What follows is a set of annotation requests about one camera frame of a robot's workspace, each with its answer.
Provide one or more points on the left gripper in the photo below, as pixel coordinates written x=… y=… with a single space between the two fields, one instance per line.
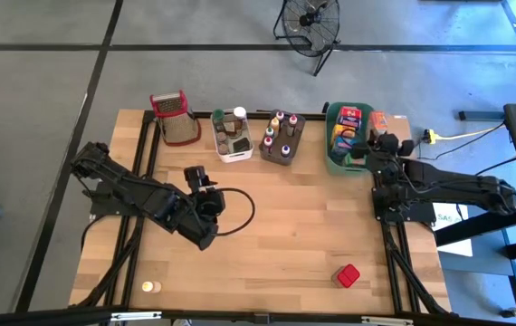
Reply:
x=203 y=217

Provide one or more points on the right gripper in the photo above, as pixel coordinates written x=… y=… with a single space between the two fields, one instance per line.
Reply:
x=387 y=156

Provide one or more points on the orange mini cereal box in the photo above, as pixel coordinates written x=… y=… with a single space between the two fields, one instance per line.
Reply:
x=378 y=121

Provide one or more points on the green mini cereal box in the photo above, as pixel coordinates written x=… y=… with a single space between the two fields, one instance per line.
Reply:
x=357 y=162

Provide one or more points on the blue Frosted Flakes box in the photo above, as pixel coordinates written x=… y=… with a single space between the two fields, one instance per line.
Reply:
x=348 y=122

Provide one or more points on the small saffron glass jar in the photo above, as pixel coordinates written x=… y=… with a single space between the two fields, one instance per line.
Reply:
x=224 y=148

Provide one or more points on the red mini cereal box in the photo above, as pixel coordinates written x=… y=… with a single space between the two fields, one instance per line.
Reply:
x=350 y=112

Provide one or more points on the yellow mini cereal box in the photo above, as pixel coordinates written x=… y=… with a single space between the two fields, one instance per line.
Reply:
x=341 y=132

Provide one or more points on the blue Rice Krispies box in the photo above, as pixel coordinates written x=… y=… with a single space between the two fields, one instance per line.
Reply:
x=341 y=146

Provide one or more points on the small brown-filled glass jar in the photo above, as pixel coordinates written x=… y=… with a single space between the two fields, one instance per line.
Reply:
x=222 y=137

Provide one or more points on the green black pepper tin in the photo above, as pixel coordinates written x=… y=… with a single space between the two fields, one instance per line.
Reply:
x=242 y=145

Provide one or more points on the white-lidded spice jar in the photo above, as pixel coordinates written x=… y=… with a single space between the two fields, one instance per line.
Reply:
x=240 y=112

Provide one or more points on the green-capped dropper bottle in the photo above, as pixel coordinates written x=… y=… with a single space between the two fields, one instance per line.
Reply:
x=269 y=131

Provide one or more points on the purple-capped dropper bottle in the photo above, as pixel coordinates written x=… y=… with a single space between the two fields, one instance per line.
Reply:
x=285 y=149

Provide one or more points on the yellow-orange dropper bottle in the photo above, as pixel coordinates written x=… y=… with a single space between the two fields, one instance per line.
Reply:
x=274 y=123

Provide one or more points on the yellow-capped dropper bottle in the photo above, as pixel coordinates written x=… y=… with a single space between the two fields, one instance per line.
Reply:
x=148 y=286

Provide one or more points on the red spice tin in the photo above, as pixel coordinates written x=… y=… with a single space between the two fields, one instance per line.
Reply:
x=347 y=275

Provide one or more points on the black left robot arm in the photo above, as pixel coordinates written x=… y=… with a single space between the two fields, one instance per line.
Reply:
x=127 y=190

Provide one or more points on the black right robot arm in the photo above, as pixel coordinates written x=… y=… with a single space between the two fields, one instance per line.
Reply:
x=457 y=185

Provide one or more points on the white plastic bin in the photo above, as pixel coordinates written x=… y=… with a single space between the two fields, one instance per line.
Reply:
x=235 y=157

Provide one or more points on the green plastic bin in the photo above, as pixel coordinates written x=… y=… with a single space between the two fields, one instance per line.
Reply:
x=330 y=163

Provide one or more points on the green-lidded spice jar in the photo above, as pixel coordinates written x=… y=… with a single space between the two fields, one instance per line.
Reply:
x=218 y=114

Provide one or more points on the grey plastic bin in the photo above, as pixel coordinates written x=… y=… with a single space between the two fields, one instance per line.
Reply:
x=299 y=136

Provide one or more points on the grey metal bar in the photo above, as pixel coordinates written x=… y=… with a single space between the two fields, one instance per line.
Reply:
x=480 y=115

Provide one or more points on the white paper sheet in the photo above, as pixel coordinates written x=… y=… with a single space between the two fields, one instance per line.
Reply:
x=459 y=246

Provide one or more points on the black floor fan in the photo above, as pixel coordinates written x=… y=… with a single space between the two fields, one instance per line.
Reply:
x=305 y=20

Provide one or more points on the black crossbar with silver brackets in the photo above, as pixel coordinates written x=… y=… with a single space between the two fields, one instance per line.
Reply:
x=59 y=317

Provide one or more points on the black caster wheel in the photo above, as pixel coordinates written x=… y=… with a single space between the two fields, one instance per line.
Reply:
x=509 y=312

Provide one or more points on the black table frame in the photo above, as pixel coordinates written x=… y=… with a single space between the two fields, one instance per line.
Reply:
x=316 y=117

